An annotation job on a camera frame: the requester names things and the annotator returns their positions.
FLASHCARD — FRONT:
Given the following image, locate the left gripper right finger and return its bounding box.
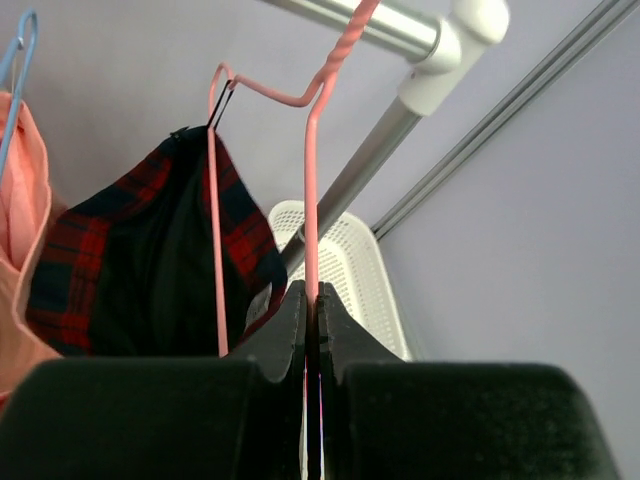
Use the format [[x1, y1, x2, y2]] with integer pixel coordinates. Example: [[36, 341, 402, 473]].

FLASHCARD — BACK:
[[319, 283, 407, 390]]

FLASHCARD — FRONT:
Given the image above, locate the white plastic basket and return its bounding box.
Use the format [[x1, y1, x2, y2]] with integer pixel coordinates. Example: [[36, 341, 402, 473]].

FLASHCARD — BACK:
[[267, 199, 414, 362]]

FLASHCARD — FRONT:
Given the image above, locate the blue wire hanger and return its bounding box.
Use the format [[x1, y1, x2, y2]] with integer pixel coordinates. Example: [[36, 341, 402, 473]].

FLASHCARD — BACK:
[[1, 8, 39, 174]]

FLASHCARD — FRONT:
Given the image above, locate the pink wire hanger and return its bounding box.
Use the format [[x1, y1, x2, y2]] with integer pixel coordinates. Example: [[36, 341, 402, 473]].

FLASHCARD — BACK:
[[207, 0, 379, 357]]

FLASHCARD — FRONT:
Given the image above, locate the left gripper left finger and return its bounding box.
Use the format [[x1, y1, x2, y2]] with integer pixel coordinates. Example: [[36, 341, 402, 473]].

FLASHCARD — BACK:
[[227, 281, 306, 383]]

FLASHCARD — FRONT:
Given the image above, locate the red plaid skirt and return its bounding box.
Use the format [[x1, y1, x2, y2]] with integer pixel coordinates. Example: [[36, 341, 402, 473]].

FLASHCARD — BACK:
[[25, 127, 288, 356]]

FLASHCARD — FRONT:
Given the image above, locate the white metal clothes rack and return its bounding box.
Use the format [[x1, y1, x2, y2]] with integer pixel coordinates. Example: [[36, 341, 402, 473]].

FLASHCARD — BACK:
[[259, 0, 512, 281]]

